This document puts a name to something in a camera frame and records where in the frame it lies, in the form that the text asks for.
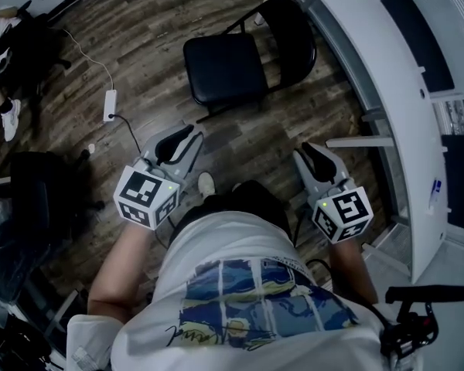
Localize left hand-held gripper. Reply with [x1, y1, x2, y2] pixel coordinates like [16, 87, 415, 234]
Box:
[113, 124, 204, 231]

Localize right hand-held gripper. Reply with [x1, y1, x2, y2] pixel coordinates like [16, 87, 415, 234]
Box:
[292, 141, 374, 245]

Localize black folding chair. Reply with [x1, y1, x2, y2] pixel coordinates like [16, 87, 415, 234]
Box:
[183, 0, 318, 124]

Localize person's right forearm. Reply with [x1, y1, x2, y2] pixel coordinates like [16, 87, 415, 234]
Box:
[327, 237, 380, 305]

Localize person's left forearm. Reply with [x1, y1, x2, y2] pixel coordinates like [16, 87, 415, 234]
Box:
[87, 222, 156, 320]

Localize black office chair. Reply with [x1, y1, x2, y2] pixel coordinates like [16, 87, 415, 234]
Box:
[0, 0, 73, 107]
[7, 148, 105, 254]

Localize person's left white shoe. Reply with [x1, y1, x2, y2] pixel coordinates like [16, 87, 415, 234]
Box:
[197, 171, 217, 199]

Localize white power strip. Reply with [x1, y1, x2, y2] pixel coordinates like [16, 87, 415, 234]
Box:
[102, 89, 118, 122]

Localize person's black trousers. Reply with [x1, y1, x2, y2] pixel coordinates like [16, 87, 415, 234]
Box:
[173, 179, 293, 247]

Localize person's white printed t-shirt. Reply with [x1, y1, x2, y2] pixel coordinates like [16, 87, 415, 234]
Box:
[67, 210, 422, 371]

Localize long white desk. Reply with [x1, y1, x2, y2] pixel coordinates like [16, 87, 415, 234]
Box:
[254, 0, 455, 285]

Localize black desk divider panel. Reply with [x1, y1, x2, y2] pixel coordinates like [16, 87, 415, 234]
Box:
[370, 0, 455, 94]
[440, 134, 464, 230]

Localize clear plastic wrapping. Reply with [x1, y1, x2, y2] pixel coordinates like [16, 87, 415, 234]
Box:
[0, 206, 43, 312]

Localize black power cable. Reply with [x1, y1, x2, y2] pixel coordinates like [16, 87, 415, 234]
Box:
[110, 113, 179, 249]

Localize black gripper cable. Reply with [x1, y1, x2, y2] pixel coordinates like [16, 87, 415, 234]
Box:
[292, 206, 384, 324]

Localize white power cable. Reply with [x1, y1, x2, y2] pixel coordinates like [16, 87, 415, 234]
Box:
[61, 28, 115, 91]

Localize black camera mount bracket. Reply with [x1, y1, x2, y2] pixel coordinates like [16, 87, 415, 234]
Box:
[378, 284, 464, 362]

